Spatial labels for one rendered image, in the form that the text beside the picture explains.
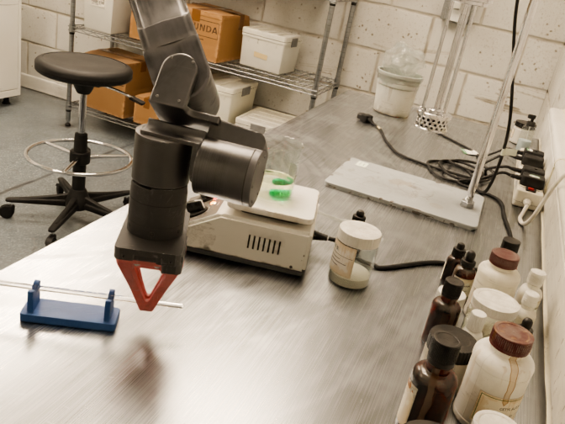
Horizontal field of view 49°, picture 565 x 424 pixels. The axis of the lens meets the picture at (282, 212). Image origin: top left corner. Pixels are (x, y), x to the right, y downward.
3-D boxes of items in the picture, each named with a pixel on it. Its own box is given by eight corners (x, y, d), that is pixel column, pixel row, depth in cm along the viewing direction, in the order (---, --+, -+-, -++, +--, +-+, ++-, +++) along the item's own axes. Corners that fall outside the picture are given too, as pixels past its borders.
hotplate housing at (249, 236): (161, 248, 85) (168, 195, 82) (187, 213, 97) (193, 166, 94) (319, 283, 84) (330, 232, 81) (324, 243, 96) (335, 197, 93)
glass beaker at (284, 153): (256, 185, 90) (265, 130, 87) (297, 197, 89) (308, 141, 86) (240, 201, 84) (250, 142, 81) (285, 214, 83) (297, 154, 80)
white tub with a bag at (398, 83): (391, 105, 199) (409, 39, 191) (423, 119, 189) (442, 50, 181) (358, 105, 191) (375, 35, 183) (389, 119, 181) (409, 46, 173)
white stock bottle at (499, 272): (460, 302, 87) (482, 240, 83) (499, 311, 86) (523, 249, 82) (465, 323, 82) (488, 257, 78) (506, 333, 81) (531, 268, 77)
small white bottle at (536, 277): (504, 320, 84) (524, 270, 81) (511, 313, 87) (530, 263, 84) (526, 331, 83) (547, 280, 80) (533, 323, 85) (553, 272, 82)
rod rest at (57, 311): (18, 321, 65) (18, 293, 64) (29, 304, 68) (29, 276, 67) (113, 332, 66) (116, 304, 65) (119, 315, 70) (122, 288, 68)
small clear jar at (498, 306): (504, 341, 80) (521, 298, 77) (501, 363, 75) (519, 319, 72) (460, 325, 81) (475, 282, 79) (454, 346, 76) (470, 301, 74)
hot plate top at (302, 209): (224, 207, 82) (225, 201, 82) (242, 178, 93) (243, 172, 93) (312, 226, 82) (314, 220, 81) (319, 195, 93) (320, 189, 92)
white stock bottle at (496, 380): (439, 404, 65) (470, 319, 61) (479, 393, 68) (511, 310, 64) (480, 445, 61) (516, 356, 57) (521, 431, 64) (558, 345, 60)
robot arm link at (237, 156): (185, 92, 67) (166, 49, 59) (287, 115, 66) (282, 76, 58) (149, 192, 64) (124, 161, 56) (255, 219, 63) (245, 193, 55)
